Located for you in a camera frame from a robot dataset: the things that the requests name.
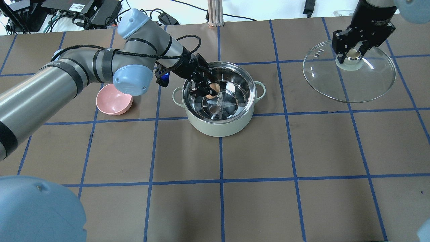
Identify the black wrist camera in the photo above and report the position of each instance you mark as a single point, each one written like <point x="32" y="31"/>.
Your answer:
<point x="162" y="75"/>

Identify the sage green cooking pot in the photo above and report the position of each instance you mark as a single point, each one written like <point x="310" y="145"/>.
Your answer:
<point x="231" y="110"/>

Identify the brown egg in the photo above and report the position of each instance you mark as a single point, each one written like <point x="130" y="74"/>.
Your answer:
<point x="216" y="89"/>

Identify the black power adapter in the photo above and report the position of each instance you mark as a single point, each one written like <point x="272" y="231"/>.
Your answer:
<point x="167" y="19"/>

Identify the black egg-side gripper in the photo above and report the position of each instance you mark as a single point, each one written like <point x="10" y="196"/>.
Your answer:
<point x="185" y="65"/>

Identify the glass pot lid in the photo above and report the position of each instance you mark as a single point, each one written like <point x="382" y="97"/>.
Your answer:
<point x="360" y="78"/>

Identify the black lid-side gripper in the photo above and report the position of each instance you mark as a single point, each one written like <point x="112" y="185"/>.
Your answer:
<point x="373" y="21"/>

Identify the aluminium frame post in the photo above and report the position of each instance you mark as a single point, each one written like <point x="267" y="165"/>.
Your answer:
<point x="215" y="13"/>

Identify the pink bowl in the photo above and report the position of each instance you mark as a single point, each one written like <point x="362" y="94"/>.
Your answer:
<point x="111" y="101"/>

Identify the egg-side silver robot arm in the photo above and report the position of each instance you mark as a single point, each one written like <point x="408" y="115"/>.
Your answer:
<point x="36" y="210"/>

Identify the lid-side silver robot arm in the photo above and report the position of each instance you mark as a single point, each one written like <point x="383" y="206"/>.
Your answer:
<point x="414" y="11"/>

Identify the black electronics box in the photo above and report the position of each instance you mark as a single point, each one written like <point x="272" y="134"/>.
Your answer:
<point x="88" y="14"/>

